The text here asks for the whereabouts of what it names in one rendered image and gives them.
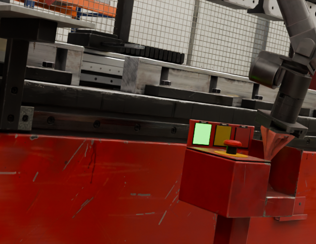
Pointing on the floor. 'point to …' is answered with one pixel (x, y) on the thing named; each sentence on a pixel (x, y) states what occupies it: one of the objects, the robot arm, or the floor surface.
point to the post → (123, 19)
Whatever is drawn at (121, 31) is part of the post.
